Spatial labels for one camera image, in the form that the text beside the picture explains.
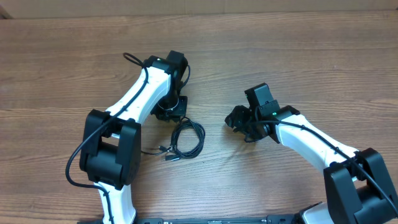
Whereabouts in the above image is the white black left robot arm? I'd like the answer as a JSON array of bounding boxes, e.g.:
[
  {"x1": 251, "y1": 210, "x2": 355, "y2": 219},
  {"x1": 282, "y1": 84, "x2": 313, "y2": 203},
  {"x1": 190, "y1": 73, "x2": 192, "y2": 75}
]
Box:
[{"x1": 79, "y1": 51, "x2": 188, "y2": 223}]

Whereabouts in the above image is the black USB cable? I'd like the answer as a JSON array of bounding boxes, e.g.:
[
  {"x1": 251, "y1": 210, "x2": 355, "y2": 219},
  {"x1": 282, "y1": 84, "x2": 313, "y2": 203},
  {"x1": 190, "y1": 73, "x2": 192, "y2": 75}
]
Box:
[
  {"x1": 160, "y1": 116, "x2": 206, "y2": 162},
  {"x1": 140, "y1": 144, "x2": 172, "y2": 156}
]

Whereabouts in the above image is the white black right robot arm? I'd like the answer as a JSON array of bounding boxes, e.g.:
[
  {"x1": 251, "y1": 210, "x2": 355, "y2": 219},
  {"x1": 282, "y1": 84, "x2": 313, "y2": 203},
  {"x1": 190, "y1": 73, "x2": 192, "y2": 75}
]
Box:
[{"x1": 224, "y1": 106, "x2": 397, "y2": 224}]

